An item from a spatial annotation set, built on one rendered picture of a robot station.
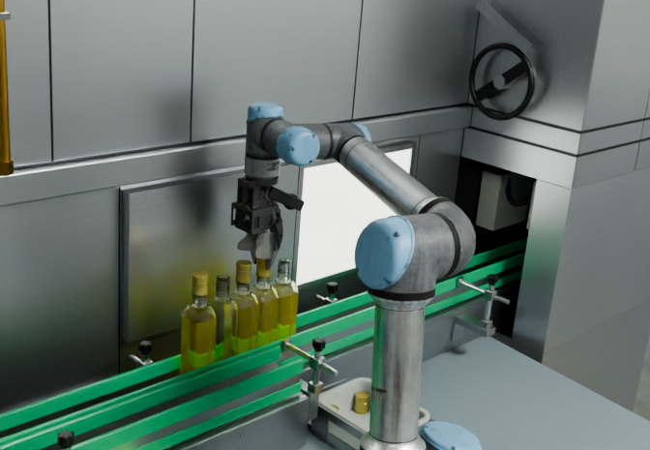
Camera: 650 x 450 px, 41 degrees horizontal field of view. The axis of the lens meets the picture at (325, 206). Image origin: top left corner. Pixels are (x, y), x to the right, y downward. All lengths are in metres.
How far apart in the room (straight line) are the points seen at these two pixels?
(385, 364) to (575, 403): 0.97
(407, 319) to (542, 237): 1.09
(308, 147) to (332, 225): 0.56
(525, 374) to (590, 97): 0.76
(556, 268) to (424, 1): 0.82
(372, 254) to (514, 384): 1.04
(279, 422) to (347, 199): 0.63
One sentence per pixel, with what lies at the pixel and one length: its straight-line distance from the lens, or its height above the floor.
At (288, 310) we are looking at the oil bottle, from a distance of 2.01.
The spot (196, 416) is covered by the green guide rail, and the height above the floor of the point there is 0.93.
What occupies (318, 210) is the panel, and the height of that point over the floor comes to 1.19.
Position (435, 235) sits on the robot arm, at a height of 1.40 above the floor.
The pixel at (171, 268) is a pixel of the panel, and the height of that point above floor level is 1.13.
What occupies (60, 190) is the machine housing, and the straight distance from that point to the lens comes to 1.75.
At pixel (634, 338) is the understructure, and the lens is 3.15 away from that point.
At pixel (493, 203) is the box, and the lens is 2.74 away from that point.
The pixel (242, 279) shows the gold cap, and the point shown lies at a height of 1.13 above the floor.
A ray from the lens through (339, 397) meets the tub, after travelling 2.10.
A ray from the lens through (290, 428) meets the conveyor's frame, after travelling 1.98.
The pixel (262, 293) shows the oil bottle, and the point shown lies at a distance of 1.95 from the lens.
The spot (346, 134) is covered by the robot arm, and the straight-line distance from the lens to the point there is 1.79.
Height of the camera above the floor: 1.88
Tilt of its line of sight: 18 degrees down
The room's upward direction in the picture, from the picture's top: 5 degrees clockwise
